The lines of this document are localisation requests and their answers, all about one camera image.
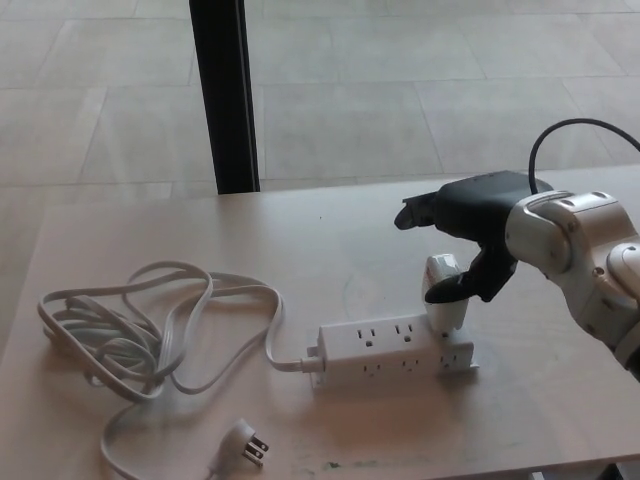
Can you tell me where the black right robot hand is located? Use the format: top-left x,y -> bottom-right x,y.
393,170 -> 556,305

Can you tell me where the white charger adapter plug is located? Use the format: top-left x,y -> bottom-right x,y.
422,253 -> 469,337

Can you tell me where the white multi-outlet power strip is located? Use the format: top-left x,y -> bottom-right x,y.
307,313 -> 481,396

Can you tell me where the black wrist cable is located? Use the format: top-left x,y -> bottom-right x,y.
528,117 -> 640,194

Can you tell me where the black vertical post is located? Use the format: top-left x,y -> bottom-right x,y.
188,0 -> 261,195

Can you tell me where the white flat cord with plug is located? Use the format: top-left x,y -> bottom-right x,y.
38,258 -> 321,480

